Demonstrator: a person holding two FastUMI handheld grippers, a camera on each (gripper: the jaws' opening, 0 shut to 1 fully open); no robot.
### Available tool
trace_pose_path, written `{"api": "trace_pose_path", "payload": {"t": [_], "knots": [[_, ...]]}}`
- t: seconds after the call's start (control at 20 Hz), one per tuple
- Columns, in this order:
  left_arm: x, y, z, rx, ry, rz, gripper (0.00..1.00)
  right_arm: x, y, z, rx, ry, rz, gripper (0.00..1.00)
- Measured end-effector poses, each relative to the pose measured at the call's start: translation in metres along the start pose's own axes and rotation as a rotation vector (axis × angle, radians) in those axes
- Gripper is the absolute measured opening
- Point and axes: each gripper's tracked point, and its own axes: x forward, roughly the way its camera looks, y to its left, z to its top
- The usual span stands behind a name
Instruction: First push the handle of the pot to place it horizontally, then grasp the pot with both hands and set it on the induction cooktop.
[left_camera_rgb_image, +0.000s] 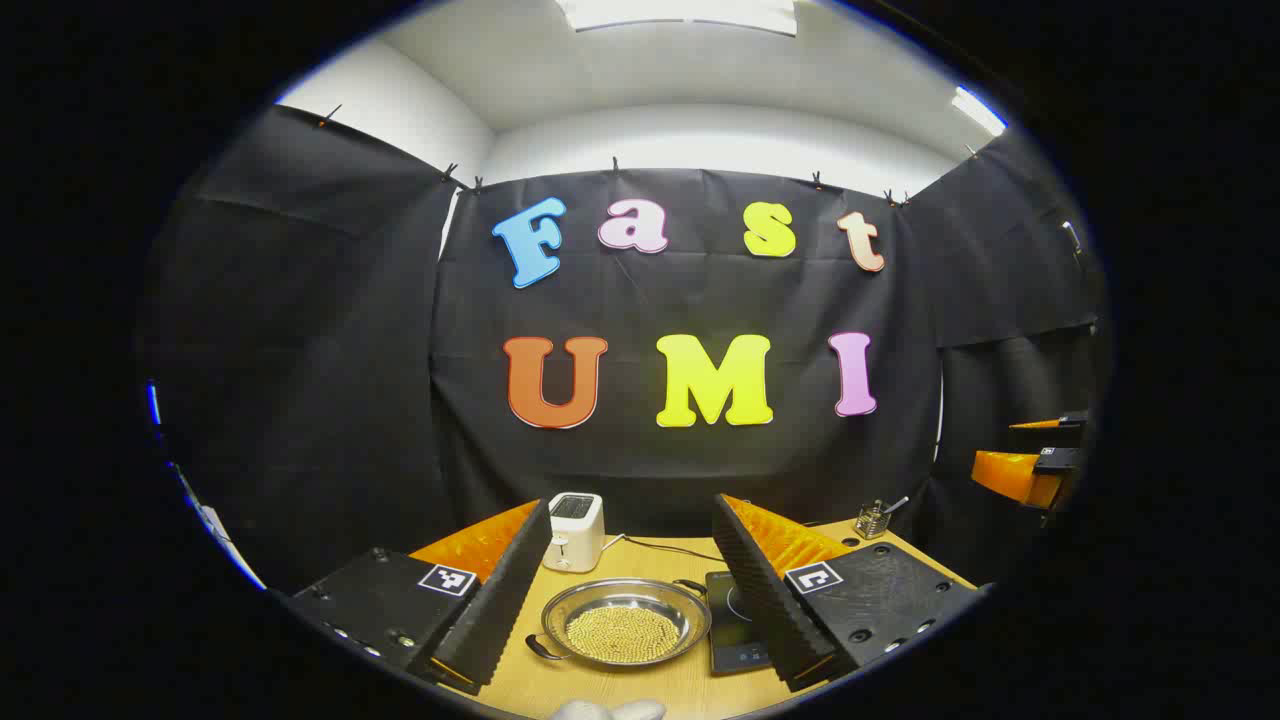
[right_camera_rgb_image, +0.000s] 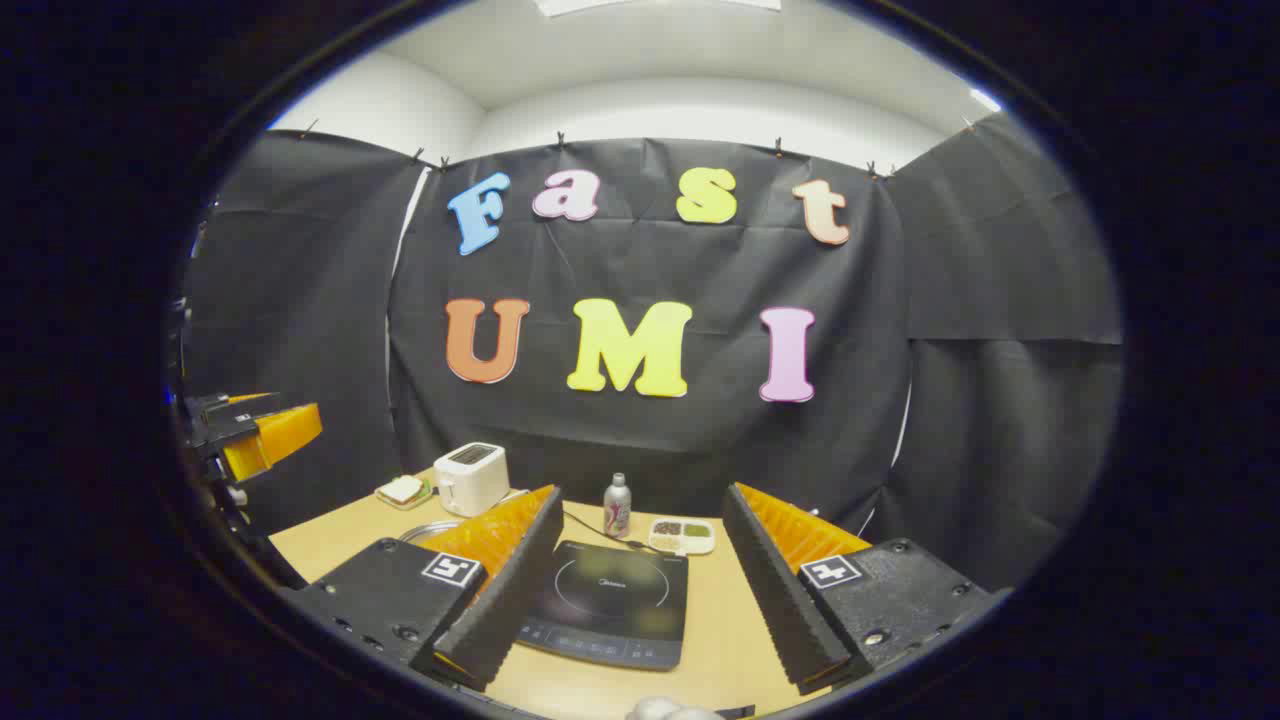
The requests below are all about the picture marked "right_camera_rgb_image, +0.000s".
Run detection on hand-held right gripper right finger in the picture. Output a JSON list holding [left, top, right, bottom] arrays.
[[722, 482, 1001, 696]]

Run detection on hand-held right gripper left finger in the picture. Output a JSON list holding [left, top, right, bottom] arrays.
[[285, 485, 566, 693]]

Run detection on stainless steel pot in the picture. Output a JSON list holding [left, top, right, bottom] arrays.
[[400, 519, 467, 547]]

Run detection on black induction cooktop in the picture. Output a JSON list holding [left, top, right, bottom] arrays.
[[515, 540, 690, 671]]

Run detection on white divided tray of grains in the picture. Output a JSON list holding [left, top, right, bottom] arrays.
[[648, 517, 717, 557]]

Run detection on white toaster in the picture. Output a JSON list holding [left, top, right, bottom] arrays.
[[434, 442, 511, 518]]

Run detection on small cream plate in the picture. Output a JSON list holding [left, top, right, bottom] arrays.
[[375, 475, 434, 511]]

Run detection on silver patterned drink bottle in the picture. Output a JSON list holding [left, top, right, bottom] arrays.
[[603, 473, 633, 540]]

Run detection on ceiling light panel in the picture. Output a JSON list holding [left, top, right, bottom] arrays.
[[535, 0, 783, 17]]

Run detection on black power cable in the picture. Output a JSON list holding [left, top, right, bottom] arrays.
[[560, 508, 673, 557]]

